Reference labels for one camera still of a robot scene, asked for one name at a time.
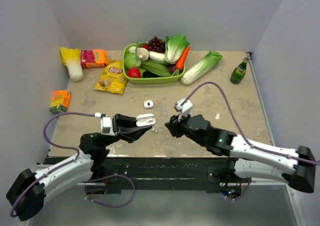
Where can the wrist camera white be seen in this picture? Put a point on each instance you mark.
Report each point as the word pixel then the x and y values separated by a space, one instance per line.
pixel 106 124
pixel 183 107

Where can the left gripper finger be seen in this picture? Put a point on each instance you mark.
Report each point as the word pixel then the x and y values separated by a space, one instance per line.
pixel 125 121
pixel 131 135

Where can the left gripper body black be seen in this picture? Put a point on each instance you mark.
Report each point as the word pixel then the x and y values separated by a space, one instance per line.
pixel 115 132

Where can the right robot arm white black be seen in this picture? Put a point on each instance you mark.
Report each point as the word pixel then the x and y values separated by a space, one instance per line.
pixel 296 167

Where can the toy green leaf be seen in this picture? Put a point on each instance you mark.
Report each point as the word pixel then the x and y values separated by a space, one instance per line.
pixel 156 68

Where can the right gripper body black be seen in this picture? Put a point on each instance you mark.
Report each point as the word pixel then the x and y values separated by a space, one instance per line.
pixel 181 128

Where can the yellow Lays chips bag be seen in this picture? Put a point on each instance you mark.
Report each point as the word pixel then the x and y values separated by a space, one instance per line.
pixel 112 78

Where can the toy mushroom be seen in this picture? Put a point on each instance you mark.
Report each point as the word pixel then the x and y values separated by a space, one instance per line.
pixel 141 53

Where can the green plastic basket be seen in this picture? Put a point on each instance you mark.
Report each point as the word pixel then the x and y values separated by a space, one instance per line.
pixel 158 80

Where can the toy round green cabbage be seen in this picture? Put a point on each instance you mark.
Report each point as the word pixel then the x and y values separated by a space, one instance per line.
pixel 131 61

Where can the white oval case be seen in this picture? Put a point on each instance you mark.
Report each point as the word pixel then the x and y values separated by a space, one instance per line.
pixel 145 120

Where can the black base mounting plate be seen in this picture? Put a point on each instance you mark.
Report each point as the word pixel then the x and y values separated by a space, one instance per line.
pixel 212 175

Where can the toy purple grapes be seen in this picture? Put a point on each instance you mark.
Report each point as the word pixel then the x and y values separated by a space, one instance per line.
pixel 155 45

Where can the toy cabbage in basket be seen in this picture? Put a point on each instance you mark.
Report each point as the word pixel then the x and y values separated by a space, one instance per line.
pixel 174 47

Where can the toy white radish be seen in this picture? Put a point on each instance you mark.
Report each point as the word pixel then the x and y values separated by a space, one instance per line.
pixel 155 56

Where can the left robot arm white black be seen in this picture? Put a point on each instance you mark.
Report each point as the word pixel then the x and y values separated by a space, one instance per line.
pixel 31 190

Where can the orange green small carton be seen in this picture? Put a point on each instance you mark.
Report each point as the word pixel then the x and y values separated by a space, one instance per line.
pixel 60 102

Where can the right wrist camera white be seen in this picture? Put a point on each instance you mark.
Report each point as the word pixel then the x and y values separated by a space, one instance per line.
pixel 183 107

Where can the green toy napa cabbage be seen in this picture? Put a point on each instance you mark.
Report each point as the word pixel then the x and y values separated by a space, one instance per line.
pixel 201 67

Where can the yellow white toy cabbage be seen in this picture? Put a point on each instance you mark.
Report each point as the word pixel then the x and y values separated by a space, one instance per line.
pixel 71 58

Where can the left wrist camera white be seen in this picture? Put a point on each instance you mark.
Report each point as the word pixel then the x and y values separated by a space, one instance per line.
pixel 106 124

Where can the toy red tomato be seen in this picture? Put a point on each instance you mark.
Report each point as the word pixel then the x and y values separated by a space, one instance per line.
pixel 134 73

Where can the pink orange snack box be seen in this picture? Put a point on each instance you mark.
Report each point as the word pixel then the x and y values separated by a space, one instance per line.
pixel 94 58

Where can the toy purple onion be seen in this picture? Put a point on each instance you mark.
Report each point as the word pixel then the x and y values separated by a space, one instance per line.
pixel 172 69

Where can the toy orange carrot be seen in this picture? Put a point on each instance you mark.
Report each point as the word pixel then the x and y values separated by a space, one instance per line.
pixel 181 62

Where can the white earbud charging case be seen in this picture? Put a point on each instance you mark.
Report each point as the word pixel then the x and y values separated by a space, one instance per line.
pixel 148 104

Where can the green glass bottle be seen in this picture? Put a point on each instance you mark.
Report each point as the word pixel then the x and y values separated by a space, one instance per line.
pixel 239 72

